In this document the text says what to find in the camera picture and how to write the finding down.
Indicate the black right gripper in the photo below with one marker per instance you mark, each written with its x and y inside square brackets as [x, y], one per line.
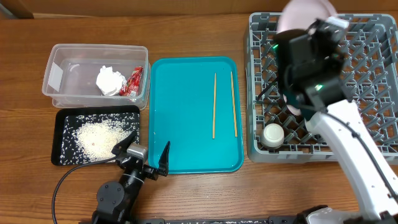
[334, 56]

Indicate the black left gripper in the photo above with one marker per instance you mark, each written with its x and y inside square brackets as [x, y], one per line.
[163, 167]

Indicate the white round plate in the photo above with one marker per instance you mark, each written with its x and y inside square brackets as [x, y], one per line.
[300, 14]

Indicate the red snack wrapper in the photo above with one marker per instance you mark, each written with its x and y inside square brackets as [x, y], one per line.
[131, 87]

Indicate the pink bowl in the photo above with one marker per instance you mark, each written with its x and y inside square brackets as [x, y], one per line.
[292, 109]

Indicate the white napkin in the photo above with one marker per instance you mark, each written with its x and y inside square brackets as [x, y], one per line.
[110, 82]

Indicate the wooden chopstick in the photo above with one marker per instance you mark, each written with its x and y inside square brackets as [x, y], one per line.
[234, 105]
[214, 106]

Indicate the white plastic cup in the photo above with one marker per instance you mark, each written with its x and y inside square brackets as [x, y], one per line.
[272, 136]

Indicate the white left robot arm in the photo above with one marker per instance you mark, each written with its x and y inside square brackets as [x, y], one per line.
[116, 198]

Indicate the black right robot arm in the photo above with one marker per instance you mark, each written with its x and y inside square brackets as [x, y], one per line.
[309, 66]

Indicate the spilled rice pile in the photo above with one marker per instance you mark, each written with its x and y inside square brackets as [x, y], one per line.
[91, 138]

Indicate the black tray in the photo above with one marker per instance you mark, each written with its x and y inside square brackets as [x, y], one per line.
[62, 114]

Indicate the teal serving tray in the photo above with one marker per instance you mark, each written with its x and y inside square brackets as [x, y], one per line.
[181, 111]

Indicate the grey dish rack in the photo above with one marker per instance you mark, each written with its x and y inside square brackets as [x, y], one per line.
[370, 74]

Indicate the clear plastic bin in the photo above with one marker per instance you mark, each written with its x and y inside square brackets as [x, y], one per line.
[72, 69]

